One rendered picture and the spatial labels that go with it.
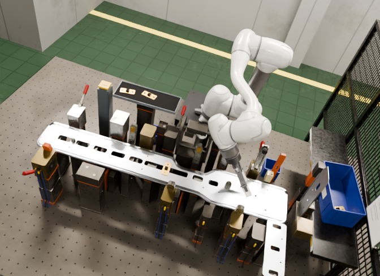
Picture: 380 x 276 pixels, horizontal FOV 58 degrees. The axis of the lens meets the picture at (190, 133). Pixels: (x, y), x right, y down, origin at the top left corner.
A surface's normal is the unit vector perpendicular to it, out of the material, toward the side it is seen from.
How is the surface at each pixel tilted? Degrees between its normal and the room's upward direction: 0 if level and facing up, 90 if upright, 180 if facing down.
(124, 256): 0
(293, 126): 0
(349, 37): 90
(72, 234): 0
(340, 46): 90
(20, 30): 90
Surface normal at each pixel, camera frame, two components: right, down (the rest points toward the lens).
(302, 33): -0.31, 0.66
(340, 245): 0.16, -0.68
